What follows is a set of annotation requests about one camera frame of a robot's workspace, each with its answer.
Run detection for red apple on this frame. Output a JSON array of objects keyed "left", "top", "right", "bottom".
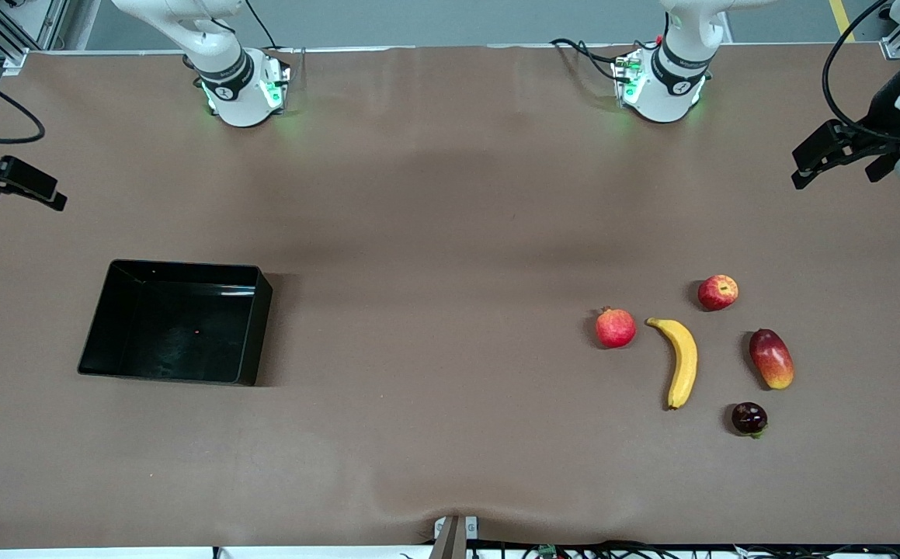
[{"left": 698, "top": 274, "right": 739, "bottom": 312}]

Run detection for black plastic box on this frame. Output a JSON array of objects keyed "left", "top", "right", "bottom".
[{"left": 77, "top": 259, "right": 274, "bottom": 387}]

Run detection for yellow banana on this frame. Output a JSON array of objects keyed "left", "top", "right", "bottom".
[{"left": 646, "top": 317, "right": 699, "bottom": 410}]

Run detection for red yellow mango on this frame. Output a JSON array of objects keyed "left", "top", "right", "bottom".
[{"left": 749, "top": 328, "right": 795, "bottom": 391}]

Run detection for red pomegranate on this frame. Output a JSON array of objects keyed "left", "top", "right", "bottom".
[{"left": 594, "top": 306, "right": 638, "bottom": 349}]

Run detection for dark purple mangosteen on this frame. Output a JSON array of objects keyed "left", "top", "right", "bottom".
[{"left": 731, "top": 401, "right": 769, "bottom": 439}]

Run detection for brown table cloth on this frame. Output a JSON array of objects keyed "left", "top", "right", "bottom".
[{"left": 0, "top": 43, "right": 900, "bottom": 548}]

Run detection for grey table clamp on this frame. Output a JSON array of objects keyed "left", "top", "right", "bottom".
[{"left": 433, "top": 515, "right": 479, "bottom": 559}]

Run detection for black base cable bundle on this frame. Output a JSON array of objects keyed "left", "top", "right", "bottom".
[{"left": 549, "top": 37, "right": 641, "bottom": 83}]

